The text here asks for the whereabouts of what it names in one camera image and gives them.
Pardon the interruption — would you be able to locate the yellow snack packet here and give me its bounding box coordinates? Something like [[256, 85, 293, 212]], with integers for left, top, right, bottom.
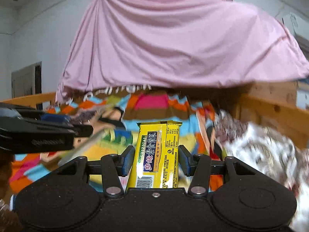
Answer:
[[126, 120, 182, 189]]

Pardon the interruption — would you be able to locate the person's left hand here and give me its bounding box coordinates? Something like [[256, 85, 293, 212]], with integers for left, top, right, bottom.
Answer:
[[1, 154, 14, 231]]

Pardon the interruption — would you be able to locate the colourful cartoon blanket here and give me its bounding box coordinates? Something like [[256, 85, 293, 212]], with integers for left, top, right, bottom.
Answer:
[[9, 84, 225, 194]]

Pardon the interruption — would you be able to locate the grey door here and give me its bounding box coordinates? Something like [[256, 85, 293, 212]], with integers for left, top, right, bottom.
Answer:
[[11, 62, 42, 98]]

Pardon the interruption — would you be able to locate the floral quilt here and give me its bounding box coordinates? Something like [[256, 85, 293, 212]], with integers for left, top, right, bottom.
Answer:
[[214, 111, 308, 231]]

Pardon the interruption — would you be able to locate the pink draped sheet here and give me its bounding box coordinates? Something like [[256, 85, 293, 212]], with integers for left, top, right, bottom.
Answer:
[[56, 0, 308, 102]]

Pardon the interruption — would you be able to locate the white air conditioner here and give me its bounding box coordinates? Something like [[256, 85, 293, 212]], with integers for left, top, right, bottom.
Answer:
[[281, 11, 309, 54]]

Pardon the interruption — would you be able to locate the wooden bed rail left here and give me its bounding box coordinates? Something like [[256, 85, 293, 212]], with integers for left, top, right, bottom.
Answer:
[[1, 92, 55, 108]]

